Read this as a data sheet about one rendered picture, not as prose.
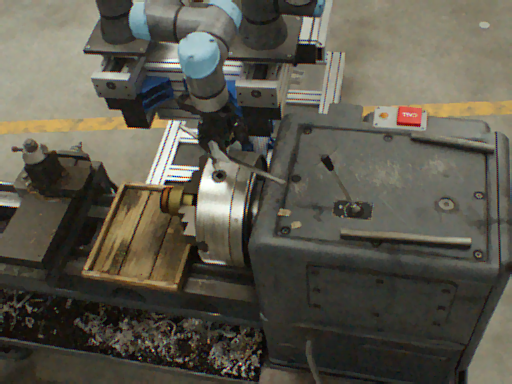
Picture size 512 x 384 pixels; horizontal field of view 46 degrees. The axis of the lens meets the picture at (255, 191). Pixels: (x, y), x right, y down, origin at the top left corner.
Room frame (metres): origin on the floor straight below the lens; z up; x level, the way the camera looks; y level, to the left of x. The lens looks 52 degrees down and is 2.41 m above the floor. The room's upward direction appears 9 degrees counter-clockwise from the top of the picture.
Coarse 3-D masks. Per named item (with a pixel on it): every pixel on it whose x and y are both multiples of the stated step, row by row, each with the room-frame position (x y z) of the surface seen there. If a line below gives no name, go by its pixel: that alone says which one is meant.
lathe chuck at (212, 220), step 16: (208, 160) 1.05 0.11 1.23; (208, 176) 1.00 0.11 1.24; (208, 192) 0.96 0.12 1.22; (224, 192) 0.95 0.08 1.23; (208, 208) 0.92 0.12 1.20; (224, 208) 0.91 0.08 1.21; (208, 224) 0.89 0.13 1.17; (224, 224) 0.88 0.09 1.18; (208, 240) 0.87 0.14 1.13; (224, 240) 0.86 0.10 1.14; (208, 256) 0.87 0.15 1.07; (224, 256) 0.85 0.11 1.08
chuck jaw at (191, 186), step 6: (204, 156) 1.11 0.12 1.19; (204, 162) 1.09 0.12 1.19; (198, 168) 1.09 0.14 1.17; (192, 174) 1.08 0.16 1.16; (198, 174) 1.08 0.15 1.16; (192, 180) 1.07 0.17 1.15; (198, 180) 1.07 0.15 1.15; (186, 186) 1.06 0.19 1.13; (192, 186) 1.06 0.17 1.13; (198, 186) 1.06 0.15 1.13; (186, 192) 1.05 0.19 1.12; (192, 192) 1.05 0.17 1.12
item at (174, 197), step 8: (168, 192) 1.07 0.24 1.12; (176, 192) 1.06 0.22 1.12; (160, 200) 1.05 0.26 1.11; (168, 200) 1.04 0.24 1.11; (176, 200) 1.03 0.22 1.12; (184, 200) 1.04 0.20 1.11; (192, 200) 1.03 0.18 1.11; (160, 208) 1.04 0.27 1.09; (168, 208) 1.03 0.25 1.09; (176, 208) 1.02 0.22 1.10
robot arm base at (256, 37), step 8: (280, 16) 1.60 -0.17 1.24; (248, 24) 1.59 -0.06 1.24; (256, 24) 1.57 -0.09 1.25; (264, 24) 1.56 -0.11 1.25; (272, 24) 1.57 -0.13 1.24; (280, 24) 1.58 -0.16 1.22; (248, 32) 1.59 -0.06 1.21; (256, 32) 1.56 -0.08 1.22; (264, 32) 1.56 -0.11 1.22; (272, 32) 1.56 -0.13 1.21; (280, 32) 1.57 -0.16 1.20; (248, 40) 1.58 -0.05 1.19; (256, 40) 1.56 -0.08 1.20; (264, 40) 1.55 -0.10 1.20; (272, 40) 1.55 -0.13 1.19; (280, 40) 1.56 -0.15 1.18; (256, 48) 1.55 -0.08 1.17; (264, 48) 1.55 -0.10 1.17; (272, 48) 1.55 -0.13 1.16
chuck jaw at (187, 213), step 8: (184, 208) 1.01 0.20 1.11; (192, 208) 1.01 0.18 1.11; (184, 216) 0.98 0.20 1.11; (192, 216) 0.97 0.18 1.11; (184, 224) 0.96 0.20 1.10; (192, 224) 0.95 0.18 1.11; (184, 232) 0.92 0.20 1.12; (192, 232) 0.92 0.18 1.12; (192, 240) 0.90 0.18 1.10; (200, 248) 0.88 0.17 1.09
